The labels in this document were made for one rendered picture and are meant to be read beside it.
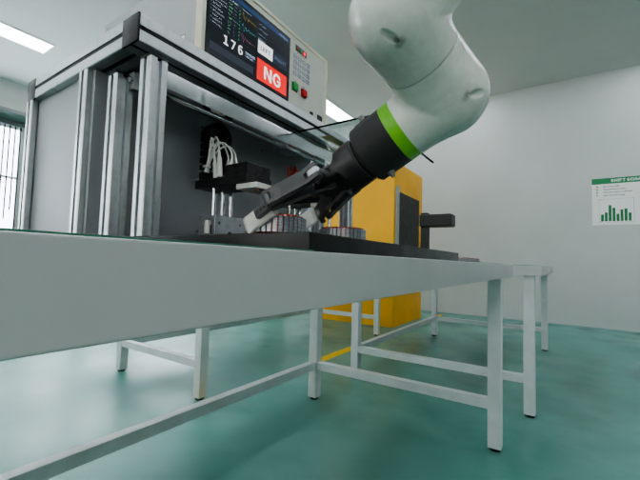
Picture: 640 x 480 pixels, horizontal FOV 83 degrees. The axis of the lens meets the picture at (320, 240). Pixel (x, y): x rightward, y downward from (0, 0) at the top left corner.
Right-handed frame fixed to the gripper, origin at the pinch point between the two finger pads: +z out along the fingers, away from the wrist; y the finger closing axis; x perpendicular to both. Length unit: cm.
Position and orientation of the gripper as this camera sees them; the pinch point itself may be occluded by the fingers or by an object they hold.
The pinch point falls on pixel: (276, 225)
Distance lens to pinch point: 66.8
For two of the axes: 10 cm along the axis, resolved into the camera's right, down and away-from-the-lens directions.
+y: -5.6, -0.6, -8.3
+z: -7.4, 5.0, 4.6
